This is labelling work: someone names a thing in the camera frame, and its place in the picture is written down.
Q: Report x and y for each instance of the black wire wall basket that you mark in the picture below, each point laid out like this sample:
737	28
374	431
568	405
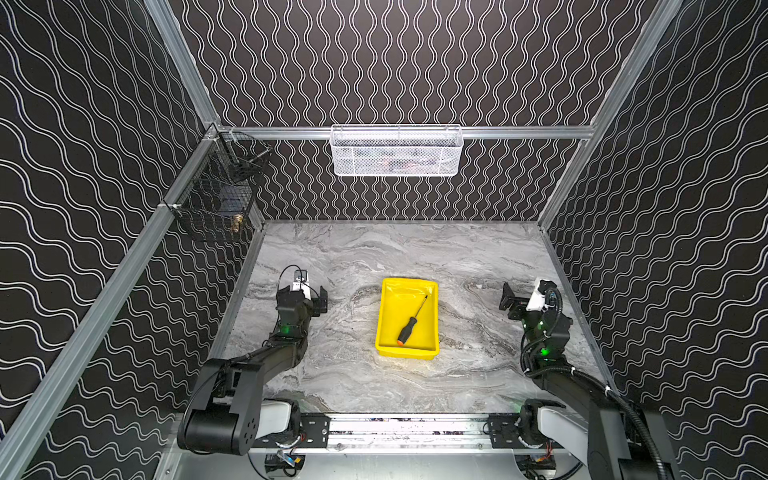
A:
224	185

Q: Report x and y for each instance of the orange black handled screwdriver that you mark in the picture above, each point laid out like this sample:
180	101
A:
407	330

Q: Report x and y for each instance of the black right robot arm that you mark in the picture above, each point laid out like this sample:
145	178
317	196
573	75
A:
594	414

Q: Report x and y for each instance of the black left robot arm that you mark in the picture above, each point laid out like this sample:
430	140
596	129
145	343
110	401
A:
252	384

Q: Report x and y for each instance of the clear mesh wall basket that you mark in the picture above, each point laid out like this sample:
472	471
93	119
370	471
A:
389	150

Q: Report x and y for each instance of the yellow plastic bin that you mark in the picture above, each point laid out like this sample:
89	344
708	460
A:
400	298

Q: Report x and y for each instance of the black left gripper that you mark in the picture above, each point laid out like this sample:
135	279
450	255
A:
315	300

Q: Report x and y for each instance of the aluminium front rail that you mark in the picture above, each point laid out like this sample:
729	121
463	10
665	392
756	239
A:
387	433

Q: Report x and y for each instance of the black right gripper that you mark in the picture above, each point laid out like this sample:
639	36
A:
516	298

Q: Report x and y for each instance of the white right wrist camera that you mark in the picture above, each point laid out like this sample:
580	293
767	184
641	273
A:
545	296

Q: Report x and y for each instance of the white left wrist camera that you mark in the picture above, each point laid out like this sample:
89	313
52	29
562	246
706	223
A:
300	282

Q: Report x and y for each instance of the brass fitting in basket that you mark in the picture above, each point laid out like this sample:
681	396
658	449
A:
236	225

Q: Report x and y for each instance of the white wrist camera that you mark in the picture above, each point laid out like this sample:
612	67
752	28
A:
300	282
545	296

